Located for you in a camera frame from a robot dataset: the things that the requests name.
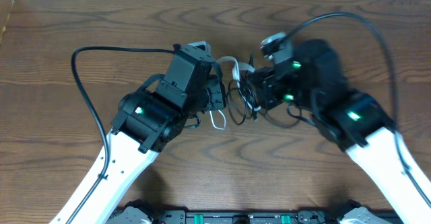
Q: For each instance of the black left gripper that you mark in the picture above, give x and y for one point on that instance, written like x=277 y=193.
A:
x=219 y=91

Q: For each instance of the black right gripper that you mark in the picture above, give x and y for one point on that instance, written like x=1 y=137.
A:
x=267 y=85

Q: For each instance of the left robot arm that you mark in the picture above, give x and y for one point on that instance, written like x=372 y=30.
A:
x=147 y=119

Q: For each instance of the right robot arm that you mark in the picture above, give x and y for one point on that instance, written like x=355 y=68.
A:
x=309 y=77

